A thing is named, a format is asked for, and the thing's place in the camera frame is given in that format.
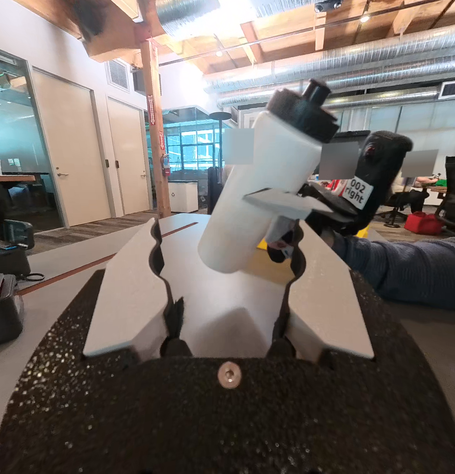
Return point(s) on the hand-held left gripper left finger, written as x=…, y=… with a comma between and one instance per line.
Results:
x=127, y=296

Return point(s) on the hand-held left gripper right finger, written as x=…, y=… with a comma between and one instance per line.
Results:
x=331, y=303

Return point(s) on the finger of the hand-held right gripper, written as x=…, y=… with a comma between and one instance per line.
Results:
x=283, y=203

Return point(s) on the white water bottle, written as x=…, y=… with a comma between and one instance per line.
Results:
x=279, y=155

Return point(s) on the person's right forearm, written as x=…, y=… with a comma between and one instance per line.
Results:
x=416, y=270

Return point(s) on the black office chair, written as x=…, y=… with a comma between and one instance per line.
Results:
x=453, y=192
x=397, y=202

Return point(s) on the red bag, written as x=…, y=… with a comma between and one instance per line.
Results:
x=423, y=224

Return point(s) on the white recycling bin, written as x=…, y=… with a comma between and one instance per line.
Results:
x=183, y=198

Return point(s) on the large paned window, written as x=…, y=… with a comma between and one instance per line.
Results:
x=197, y=142

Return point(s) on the red fire extinguisher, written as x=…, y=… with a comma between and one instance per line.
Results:
x=166, y=166

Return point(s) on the black equipment case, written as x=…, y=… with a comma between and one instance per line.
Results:
x=5, y=314

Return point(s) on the black battery charger case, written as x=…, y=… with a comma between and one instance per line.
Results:
x=9, y=259

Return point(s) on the white door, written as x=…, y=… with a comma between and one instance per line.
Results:
x=129, y=159
x=72, y=155

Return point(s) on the round ceiling light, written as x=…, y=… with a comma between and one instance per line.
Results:
x=365, y=17

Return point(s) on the thin silver ventilation duct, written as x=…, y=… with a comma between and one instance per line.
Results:
x=379, y=97

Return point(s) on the white wall vent grille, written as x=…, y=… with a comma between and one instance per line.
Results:
x=118, y=74
x=453, y=90

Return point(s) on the wooden support post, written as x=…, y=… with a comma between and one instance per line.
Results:
x=161, y=196

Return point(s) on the long silver ventilation duct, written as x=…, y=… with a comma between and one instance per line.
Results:
x=360, y=61

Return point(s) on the short red post sign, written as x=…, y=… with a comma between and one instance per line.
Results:
x=162, y=140

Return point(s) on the long red post sign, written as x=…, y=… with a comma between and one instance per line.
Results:
x=151, y=111

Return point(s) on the black ceiling camera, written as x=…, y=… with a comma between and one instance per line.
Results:
x=329, y=5

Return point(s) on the black wall speaker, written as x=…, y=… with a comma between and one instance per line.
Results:
x=139, y=82

